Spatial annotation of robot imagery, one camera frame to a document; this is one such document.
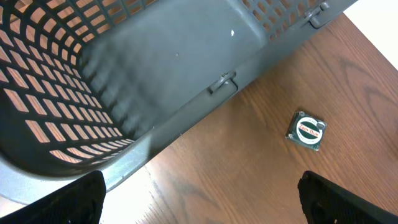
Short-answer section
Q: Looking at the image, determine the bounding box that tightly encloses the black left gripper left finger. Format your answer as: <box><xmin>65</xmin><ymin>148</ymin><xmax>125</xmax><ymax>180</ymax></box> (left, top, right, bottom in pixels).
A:
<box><xmin>1</xmin><ymin>170</ymin><xmax>106</xmax><ymax>224</ymax></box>

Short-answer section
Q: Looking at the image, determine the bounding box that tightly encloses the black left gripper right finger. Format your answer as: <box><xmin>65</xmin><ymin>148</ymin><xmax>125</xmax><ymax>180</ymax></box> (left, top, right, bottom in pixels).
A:
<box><xmin>298</xmin><ymin>170</ymin><xmax>397</xmax><ymax>224</ymax></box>

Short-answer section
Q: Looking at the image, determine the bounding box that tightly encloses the dark grey plastic basket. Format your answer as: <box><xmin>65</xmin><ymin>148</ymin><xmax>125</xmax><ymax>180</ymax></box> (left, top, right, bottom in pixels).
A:
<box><xmin>1</xmin><ymin>0</ymin><xmax>351</xmax><ymax>204</ymax></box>

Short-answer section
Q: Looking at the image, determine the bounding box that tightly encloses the black round-logo snack packet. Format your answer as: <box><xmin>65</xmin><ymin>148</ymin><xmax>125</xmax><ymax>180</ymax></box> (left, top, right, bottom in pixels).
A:
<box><xmin>285</xmin><ymin>111</ymin><xmax>327</xmax><ymax>151</ymax></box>

